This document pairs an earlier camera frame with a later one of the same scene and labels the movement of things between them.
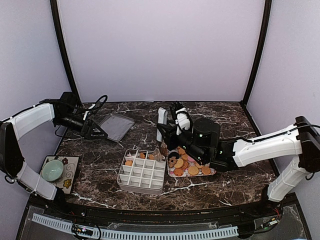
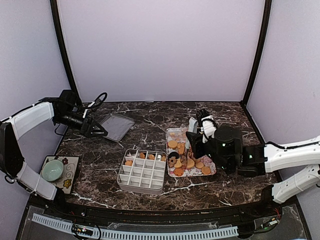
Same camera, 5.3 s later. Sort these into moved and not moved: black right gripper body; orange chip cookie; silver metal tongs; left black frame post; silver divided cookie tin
Moved: silver metal tongs; black right gripper body
Not moved: left black frame post; silver divided cookie tin; orange chip cookie
